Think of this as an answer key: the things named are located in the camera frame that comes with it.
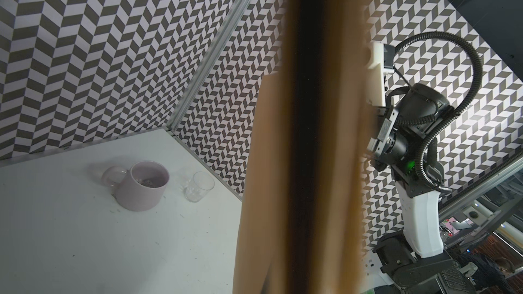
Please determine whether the brown kraft file bag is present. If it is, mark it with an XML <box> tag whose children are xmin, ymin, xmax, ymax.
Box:
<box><xmin>232</xmin><ymin>0</ymin><xmax>373</xmax><ymax>293</ymax></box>

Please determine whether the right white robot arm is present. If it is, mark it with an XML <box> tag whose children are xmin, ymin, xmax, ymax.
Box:
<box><xmin>360</xmin><ymin>83</ymin><xmax>481</xmax><ymax>293</ymax></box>

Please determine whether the clear drinking glass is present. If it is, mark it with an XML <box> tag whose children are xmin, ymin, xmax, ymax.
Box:
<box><xmin>184</xmin><ymin>171</ymin><xmax>215</xmax><ymax>203</ymax></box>

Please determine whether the pale pink ceramic mug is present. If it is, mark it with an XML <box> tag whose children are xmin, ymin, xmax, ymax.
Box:
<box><xmin>102</xmin><ymin>161</ymin><xmax>170</xmax><ymax>212</ymax></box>

